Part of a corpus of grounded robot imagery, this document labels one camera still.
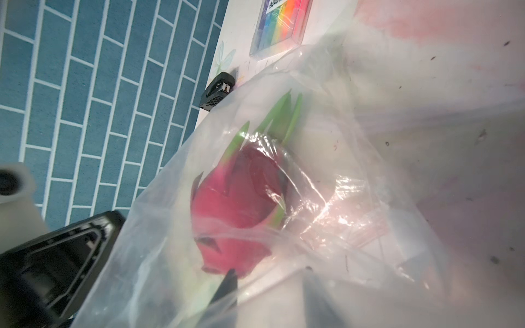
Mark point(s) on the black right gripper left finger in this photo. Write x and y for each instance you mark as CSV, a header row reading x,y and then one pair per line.
x,y
224,299

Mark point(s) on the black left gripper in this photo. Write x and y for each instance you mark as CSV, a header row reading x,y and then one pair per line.
x,y
45,281

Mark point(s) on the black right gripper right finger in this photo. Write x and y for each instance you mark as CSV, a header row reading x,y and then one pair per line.
x,y
319,311

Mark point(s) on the clear zip-top bag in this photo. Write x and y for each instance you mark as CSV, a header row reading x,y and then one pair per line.
x,y
347,218

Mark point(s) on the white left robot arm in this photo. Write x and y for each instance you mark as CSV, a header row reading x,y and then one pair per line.
x,y
20,219

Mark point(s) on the black stapler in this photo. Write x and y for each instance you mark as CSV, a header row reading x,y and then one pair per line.
x,y
216,91

